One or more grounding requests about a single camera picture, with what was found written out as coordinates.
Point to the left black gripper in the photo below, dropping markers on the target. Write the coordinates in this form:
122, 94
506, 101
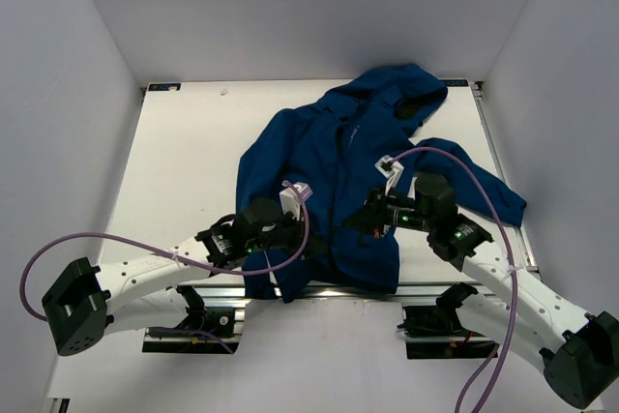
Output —
297, 230

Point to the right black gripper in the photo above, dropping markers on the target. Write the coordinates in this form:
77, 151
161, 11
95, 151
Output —
368, 220

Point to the blue hooded zip jacket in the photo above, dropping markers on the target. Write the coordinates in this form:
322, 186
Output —
333, 146

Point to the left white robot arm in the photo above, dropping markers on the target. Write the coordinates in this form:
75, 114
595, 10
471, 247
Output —
87, 302

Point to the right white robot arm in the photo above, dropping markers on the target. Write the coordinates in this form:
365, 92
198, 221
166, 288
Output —
575, 350

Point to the right blue table label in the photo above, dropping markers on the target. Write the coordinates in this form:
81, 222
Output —
456, 82

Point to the blue table label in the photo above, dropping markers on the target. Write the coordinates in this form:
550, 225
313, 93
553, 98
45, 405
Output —
164, 87
456, 82

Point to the left blue table label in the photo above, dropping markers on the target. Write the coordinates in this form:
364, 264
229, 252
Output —
164, 87

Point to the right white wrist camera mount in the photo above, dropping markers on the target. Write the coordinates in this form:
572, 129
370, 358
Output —
391, 170

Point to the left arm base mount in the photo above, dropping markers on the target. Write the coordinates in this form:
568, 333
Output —
210, 322

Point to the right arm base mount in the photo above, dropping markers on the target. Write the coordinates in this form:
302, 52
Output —
434, 332

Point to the aluminium table frame rail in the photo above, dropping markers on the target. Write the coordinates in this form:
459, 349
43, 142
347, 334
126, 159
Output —
528, 259

